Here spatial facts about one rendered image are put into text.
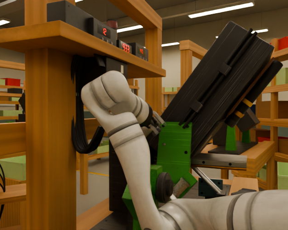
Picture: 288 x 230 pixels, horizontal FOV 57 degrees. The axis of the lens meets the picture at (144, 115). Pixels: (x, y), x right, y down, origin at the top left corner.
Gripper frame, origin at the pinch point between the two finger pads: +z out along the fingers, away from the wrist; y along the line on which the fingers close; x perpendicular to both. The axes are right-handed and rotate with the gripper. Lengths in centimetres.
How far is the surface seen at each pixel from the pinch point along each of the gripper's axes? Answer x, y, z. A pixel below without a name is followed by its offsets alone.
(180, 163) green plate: 2.5, -13.5, 9.8
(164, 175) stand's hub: 3.9, -18.4, -14.6
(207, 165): -3.0, -17.9, 22.3
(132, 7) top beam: -25, 69, 30
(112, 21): -12, 58, 16
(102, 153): 209, 230, 489
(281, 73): -138, 54, 294
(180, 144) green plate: -1.3, -8.5, 9.8
